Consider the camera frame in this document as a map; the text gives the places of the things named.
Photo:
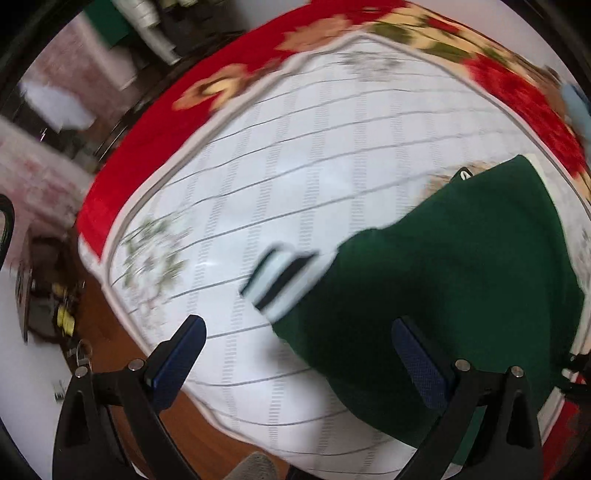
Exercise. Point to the dark green sweater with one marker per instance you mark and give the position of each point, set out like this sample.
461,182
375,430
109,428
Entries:
482,269

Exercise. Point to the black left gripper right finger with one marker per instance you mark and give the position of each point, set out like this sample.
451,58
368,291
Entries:
508,442

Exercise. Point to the light blue quilt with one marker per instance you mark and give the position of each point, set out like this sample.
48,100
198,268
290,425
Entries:
578,110

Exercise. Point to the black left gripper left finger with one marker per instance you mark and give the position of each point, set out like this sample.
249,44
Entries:
87,445

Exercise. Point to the pink floral fabric cover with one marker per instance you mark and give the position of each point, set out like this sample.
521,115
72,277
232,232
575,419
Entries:
55,111

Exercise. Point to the red floral plush blanket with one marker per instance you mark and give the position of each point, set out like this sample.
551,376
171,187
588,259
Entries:
184,101

